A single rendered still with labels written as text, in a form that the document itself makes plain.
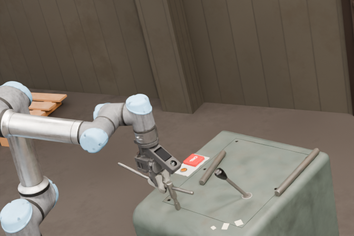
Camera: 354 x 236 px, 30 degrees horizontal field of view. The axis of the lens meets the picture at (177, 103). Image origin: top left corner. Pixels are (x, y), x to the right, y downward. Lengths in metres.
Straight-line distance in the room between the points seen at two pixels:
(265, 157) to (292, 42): 2.71
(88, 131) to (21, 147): 0.42
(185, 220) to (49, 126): 0.55
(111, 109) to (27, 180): 0.50
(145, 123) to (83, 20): 4.05
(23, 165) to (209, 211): 0.69
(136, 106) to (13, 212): 0.64
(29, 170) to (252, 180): 0.80
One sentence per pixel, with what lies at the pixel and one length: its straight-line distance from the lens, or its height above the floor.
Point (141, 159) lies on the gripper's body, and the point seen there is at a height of 1.47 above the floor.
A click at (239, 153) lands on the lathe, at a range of 2.51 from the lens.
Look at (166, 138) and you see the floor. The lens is 5.32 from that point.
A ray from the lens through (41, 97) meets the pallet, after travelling 6.44.
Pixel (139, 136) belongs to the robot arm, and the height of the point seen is 1.56.
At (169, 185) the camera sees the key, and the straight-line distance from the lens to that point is 2.21.
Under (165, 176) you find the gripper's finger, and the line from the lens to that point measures 2.24.
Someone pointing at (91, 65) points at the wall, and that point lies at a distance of 6.29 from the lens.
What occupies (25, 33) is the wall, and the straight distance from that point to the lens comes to 6.69.
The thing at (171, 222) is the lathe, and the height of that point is 1.25.
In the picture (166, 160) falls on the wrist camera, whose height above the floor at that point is 1.47.
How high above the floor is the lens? 2.56
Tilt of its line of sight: 26 degrees down
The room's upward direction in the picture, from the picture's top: 13 degrees counter-clockwise
